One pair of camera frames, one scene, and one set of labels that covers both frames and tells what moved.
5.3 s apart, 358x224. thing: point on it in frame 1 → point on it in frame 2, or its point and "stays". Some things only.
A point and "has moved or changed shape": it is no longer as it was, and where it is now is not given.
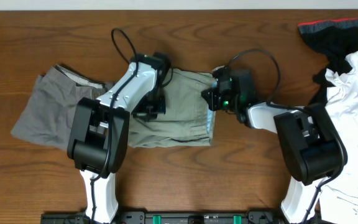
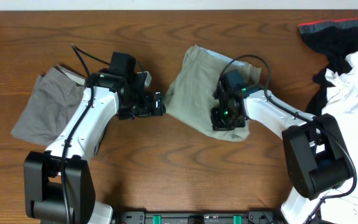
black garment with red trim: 337,38 stays
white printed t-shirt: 351,197 stays
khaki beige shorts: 186,121 has moved or changed shape
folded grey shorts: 47,113 stays
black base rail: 191,216 stays
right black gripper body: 226,100 → 227,121
